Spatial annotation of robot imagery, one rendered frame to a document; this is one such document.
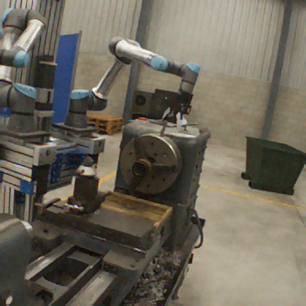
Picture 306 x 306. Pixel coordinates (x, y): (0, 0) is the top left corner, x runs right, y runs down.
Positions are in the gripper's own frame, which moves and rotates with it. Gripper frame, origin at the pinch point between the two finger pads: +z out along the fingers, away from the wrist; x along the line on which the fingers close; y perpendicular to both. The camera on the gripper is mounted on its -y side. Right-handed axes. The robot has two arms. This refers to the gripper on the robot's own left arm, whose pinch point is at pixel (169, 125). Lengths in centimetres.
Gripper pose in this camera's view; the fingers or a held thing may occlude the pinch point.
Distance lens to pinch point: 180.3
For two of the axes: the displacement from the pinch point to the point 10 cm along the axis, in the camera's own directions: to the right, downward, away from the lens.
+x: -5.7, -3.9, 7.3
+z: -3.3, 9.1, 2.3
